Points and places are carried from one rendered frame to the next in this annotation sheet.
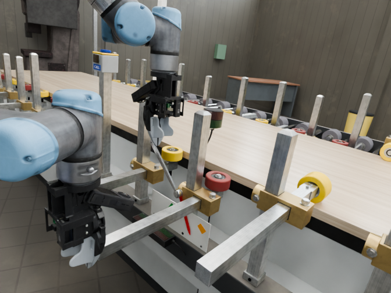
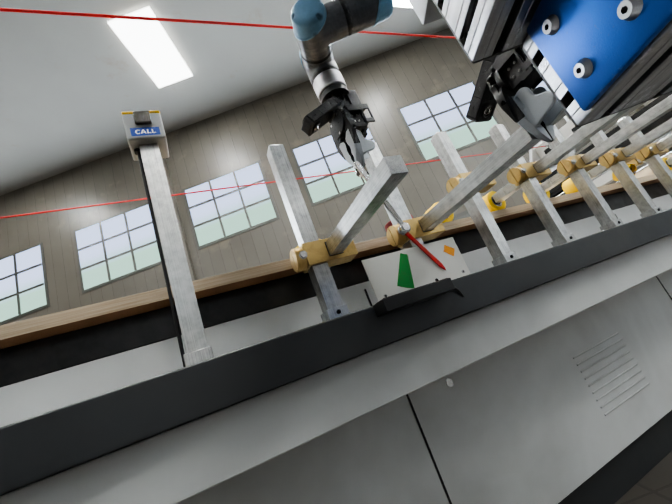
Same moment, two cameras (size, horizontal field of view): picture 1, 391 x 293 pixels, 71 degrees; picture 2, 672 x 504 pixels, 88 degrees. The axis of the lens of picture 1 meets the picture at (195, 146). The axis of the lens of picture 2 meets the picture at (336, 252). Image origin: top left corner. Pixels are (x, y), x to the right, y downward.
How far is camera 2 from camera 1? 1.18 m
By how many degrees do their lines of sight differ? 73
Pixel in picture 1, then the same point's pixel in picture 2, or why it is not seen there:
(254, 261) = (499, 238)
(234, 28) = not seen: outside the picture
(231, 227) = not seen: hidden behind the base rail
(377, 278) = (534, 184)
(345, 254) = (485, 254)
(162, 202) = (387, 266)
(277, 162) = (451, 150)
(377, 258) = (526, 172)
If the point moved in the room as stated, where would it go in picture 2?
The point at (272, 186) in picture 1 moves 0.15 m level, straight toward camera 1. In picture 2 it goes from (461, 168) to (512, 132)
